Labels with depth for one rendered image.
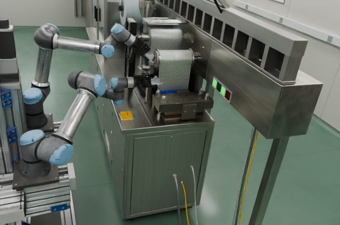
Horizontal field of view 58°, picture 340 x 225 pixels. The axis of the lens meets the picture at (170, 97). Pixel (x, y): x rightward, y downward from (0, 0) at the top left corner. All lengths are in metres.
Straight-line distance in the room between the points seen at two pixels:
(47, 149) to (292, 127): 1.23
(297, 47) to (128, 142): 1.17
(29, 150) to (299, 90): 1.36
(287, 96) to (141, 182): 1.22
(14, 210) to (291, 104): 1.46
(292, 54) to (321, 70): 3.13
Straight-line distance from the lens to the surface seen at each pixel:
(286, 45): 1.50
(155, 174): 2.28
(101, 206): 2.75
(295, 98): 1.61
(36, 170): 1.78
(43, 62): 2.16
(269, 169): 1.94
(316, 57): 4.67
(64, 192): 1.90
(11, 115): 1.88
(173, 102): 2.06
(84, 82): 1.75
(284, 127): 1.67
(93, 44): 1.92
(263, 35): 1.63
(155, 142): 2.10
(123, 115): 2.09
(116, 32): 2.00
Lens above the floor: 1.97
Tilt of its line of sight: 26 degrees down
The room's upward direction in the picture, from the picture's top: 6 degrees clockwise
